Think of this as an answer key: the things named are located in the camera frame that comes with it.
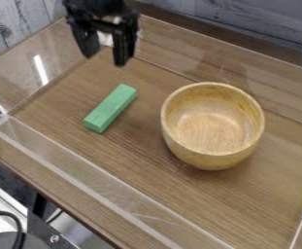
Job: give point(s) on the green rectangular block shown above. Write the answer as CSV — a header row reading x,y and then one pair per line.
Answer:
x,y
110,108

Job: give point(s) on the light wooden bowl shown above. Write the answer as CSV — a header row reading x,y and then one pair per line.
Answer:
x,y
213,124

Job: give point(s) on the clear acrylic tray wall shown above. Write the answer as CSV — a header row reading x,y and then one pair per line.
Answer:
x,y
118,180

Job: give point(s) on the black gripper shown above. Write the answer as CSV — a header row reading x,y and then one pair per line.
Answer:
x,y
109,16

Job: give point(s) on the black metal bracket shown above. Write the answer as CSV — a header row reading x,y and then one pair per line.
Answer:
x,y
41,235

